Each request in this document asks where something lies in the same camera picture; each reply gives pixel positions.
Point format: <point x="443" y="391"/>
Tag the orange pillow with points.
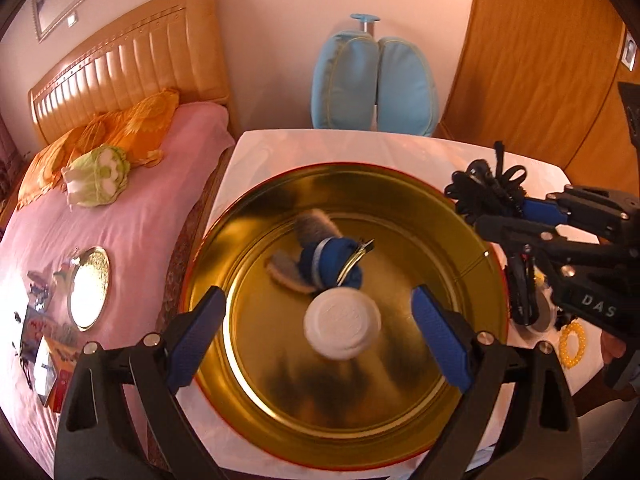
<point x="139" y="131"/>

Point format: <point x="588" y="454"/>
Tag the light blue chair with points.
<point x="364" y="83"/>

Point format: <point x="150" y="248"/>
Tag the round gold tin box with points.
<point x="343" y="379"/>

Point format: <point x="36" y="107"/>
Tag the blue plush hair clip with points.
<point x="327" y="258"/>

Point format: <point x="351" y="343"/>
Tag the green cabbage plush toy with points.
<point x="96" y="178"/>

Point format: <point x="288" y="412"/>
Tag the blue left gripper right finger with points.
<point x="447" y="336"/>

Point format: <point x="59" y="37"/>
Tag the wooden bed headboard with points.
<point x="163" y="44"/>

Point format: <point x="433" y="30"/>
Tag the gold tin lid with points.
<point x="90" y="273"/>

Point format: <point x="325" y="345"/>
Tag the black claw hair clip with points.
<point x="482" y="191"/>

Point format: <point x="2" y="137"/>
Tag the white round jar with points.
<point x="341" y="323"/>

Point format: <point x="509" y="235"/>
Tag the clear round compact case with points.
<point x="542" y="312"/>

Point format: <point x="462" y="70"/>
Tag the person's right hand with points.
<point x="611" y="348"/>

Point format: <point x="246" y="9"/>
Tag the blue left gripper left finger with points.
<point x="189" y="336"/>

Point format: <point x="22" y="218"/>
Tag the wooden wardrobe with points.
<point x="541" y="76"/>

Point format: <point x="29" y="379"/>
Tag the pink bed sheet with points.
<point x="139" y="231"/>

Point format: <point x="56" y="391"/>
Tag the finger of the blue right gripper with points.
<point x="515" y="236"/>
<point x="544" y="211"/>

